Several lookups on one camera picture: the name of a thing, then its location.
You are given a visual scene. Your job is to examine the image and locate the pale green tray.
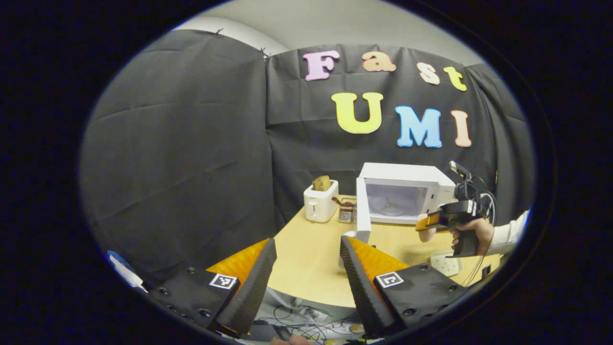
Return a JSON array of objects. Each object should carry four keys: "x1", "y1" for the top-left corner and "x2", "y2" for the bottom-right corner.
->
[{"x1": 430, "y1": 252, "x2": 464, "y2": 277}]

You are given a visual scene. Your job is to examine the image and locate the black backdrop cloth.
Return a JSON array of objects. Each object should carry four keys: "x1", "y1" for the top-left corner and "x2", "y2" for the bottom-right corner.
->
[{"x1": 79, "y1": 30, "x2": 534, "y2": 288}]

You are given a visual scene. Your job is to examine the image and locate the white microwave oven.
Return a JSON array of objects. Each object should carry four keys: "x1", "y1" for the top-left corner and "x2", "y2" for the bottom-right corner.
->
[{"x1": 338, "y1": 162, "x2": 457, "y2": 269}]

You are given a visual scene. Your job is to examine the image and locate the tangle of cables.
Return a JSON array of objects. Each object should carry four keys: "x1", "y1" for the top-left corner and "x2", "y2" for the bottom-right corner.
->
[{"x1": 254, "y1": 297, "x2": 364, "y2": 342}]

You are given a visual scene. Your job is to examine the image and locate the white blue object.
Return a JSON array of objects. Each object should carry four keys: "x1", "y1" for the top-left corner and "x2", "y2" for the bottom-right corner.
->
[{"x1": 108, "y1": 250, "x2": 147, "y2": 293}]

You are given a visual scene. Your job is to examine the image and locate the white toaster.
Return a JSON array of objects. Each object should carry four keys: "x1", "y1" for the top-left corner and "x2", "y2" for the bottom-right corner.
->
[{"x1": 304, "y1": 180, "x2": 339, "y2": 223}]

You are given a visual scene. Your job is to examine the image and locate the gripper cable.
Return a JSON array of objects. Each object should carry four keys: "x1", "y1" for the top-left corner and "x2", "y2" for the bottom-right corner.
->
[{"x1": 464, "y1": 189, "x2": 498, "y2": 287}]

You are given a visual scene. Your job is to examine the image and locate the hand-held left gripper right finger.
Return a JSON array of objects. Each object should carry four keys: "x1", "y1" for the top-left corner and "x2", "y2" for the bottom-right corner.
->
[{"x1": 339, "y1": 235, "x2": 472, "y2": 336}]

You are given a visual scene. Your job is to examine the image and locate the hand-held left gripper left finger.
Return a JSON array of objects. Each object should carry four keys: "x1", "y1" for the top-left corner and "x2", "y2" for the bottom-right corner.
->
[{"x1": 148, "y1": 238, "x2": 278, "y2": 336}]

